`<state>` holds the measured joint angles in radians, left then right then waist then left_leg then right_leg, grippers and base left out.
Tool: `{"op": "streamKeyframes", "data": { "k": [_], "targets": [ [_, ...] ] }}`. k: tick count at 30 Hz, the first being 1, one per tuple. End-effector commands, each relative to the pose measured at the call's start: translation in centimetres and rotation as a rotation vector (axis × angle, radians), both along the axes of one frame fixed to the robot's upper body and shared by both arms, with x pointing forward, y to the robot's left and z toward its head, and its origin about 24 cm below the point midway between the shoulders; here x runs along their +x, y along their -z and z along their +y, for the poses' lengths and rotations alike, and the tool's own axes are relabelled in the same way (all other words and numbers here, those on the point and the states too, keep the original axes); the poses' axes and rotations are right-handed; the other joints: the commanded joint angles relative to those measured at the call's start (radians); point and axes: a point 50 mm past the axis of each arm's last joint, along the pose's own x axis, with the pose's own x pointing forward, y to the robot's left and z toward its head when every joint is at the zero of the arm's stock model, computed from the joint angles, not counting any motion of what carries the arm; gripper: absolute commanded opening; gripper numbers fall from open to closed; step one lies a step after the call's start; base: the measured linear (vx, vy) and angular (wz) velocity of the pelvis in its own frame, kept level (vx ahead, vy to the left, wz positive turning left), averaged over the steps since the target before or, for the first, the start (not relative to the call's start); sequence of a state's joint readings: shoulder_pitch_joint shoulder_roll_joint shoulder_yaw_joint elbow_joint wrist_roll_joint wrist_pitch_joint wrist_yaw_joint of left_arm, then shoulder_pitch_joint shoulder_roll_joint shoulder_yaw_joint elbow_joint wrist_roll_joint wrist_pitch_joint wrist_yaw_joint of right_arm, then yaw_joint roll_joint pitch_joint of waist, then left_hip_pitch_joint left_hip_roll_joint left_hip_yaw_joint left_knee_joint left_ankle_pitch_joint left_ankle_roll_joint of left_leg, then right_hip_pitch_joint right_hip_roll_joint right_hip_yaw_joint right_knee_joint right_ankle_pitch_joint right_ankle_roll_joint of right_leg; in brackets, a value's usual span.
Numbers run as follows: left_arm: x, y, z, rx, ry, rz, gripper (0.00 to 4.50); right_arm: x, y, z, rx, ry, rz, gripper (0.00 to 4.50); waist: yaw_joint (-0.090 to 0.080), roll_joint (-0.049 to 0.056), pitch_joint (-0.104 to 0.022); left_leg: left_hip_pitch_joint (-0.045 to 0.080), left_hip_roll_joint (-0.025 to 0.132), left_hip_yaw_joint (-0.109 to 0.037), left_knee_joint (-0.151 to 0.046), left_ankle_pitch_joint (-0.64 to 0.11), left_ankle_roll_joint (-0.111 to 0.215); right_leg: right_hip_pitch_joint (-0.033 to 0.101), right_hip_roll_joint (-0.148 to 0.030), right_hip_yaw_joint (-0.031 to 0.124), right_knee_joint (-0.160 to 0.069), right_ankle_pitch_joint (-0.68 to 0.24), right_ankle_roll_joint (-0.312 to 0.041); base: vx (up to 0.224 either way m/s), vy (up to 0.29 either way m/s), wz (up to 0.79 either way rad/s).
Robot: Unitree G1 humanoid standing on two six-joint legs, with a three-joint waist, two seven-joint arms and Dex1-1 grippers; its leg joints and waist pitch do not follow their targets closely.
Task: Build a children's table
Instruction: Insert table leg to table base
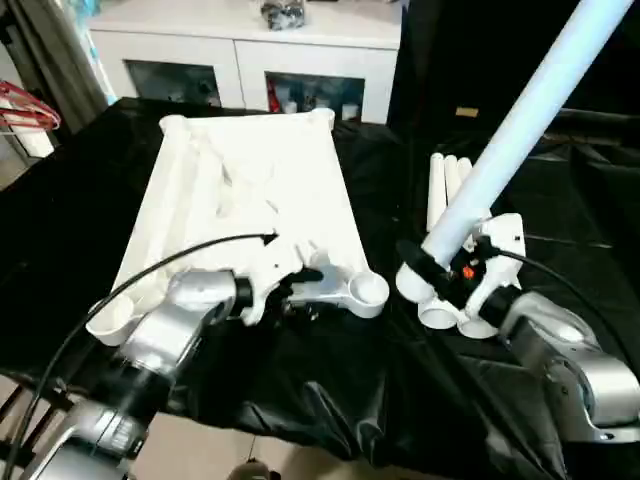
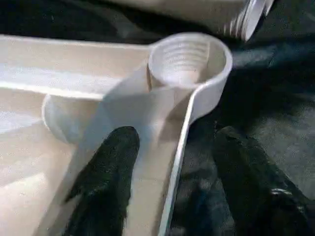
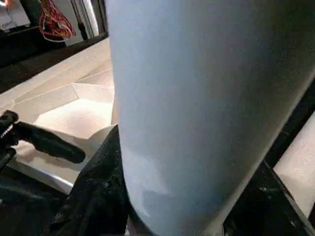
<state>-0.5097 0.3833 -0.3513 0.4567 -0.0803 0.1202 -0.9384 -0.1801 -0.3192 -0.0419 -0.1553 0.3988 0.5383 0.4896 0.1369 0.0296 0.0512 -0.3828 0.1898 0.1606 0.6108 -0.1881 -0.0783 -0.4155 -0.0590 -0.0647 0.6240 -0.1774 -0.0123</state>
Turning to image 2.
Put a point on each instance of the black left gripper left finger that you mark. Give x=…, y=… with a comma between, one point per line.
x=103, y=184

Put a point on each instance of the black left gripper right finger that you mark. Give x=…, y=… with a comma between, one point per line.
x=253, y=186

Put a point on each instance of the white plastic table top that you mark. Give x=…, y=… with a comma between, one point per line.
x=73, y=68

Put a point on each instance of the white plastic table leg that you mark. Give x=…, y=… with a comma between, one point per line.
x=197, y=14

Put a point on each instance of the black glossy mat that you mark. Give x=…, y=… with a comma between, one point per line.
x=270, y=86

